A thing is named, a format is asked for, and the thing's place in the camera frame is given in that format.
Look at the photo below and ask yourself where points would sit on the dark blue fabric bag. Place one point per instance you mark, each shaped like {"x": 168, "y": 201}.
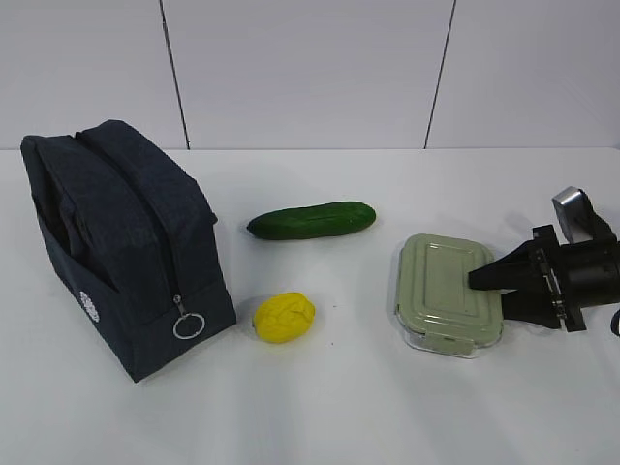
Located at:
{"x": 131, "y": 236}

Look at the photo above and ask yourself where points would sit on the yellow lemon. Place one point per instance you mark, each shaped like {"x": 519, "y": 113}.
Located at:
{"x": 284, "y": 318}

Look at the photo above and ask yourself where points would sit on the green cucumber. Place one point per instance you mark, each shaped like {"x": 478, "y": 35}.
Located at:
{"x": 315, "y": 221}

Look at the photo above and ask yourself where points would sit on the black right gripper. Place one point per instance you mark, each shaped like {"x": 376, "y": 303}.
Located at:
{"x": 574, "y": 276}

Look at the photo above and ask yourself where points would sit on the green lidded glass container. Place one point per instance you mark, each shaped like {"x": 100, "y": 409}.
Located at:
{"x": 437, "y": 310}

